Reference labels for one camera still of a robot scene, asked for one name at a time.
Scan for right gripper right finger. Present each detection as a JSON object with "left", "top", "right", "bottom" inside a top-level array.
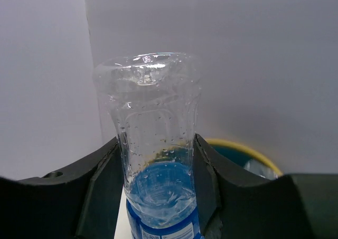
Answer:
[{"left": 194, "top": 135, "right": 337, "bottom": 238}]

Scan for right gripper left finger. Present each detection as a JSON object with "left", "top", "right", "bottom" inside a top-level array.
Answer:
[{"left": 1, "top": 139, "right": 123, "bottom": 238}]

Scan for crushed bottle inside bin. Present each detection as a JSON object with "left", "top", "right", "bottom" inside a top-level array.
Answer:
[{"left": 244, "top": 159, "right": 278, "bottom": 180}]

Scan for clear bottle blue label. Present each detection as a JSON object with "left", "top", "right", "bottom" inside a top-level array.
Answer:
[{"left": 93, "top": 52, "right": 201, "bottom": 238}]

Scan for teal bin with yellow rim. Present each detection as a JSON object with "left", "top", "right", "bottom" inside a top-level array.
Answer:
[{"left": 206, "top": 138, "right": 283, "bottom": 177}]

